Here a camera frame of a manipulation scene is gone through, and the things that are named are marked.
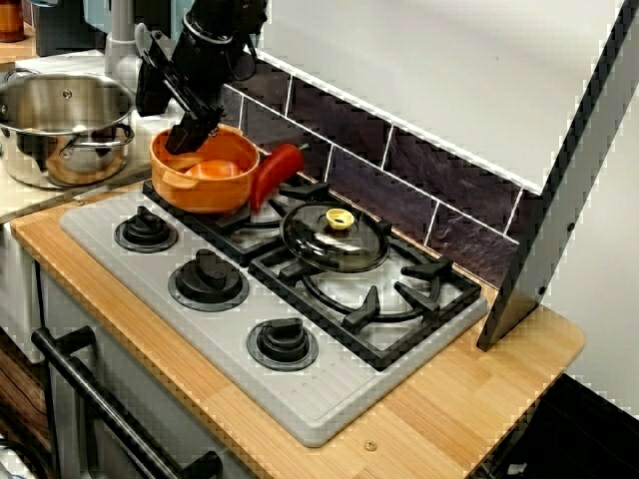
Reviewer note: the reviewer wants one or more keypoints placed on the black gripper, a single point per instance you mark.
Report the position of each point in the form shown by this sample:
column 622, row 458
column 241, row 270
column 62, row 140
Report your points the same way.
column 199, row 65

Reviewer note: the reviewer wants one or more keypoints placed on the salmon sushi toy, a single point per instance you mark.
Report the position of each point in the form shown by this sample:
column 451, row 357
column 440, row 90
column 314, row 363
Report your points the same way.
column 219, row 170

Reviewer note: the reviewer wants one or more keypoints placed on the orange plastic toy pot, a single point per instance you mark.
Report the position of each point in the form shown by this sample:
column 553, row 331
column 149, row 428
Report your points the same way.
column 209, row 194

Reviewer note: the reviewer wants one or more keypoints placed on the black stove knob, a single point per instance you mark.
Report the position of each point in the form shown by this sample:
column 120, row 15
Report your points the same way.
column 145, row 229
column 282, row 341
column 207, row 279

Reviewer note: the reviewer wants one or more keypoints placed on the red toy chili pepper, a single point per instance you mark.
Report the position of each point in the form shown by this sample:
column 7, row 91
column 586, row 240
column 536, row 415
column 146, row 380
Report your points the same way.
column 279, row 164

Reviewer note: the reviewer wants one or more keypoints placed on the stainless steel pot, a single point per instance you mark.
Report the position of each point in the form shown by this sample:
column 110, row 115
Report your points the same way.
column 50, row 100

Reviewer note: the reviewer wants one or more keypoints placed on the black stove grate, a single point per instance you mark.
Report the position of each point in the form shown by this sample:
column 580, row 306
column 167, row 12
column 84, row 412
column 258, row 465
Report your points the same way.
column 234, row 219
column 364, row 312

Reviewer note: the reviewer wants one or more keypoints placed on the teal box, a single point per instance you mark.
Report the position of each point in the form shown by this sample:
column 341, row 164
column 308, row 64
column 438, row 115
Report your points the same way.
column 97, row 12

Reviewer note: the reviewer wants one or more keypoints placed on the dark grey box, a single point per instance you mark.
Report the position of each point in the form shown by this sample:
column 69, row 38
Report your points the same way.
column 65, row 30

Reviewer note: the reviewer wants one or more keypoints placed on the wooden side table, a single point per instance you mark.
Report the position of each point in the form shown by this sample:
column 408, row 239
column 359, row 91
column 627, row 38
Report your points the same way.
column 20, row 50

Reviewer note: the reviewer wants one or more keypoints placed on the amber glass jar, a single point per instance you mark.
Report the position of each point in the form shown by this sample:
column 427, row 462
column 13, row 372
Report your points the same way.
column 11, row 20

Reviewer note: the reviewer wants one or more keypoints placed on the glass lid with yellow knob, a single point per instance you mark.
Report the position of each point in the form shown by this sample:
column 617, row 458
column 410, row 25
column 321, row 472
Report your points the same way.
column 319, row 249

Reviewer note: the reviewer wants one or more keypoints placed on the grey toy stove plate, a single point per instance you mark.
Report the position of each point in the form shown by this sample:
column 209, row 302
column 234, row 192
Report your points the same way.
column 209, row 334

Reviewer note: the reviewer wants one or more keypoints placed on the white toy kitchen cabinet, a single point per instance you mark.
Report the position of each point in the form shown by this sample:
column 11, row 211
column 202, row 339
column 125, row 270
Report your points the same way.
column 130, row 369

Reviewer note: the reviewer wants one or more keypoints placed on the dark tile backsplash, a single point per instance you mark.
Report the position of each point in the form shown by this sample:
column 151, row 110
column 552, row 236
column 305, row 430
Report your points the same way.
column 449, row 189

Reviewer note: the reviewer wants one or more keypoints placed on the dark grey panel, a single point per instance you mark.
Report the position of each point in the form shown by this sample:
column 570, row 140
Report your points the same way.
column 559, row 199

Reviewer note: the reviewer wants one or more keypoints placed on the black case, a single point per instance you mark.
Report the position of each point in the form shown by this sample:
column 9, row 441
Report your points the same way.
column 574, row 439

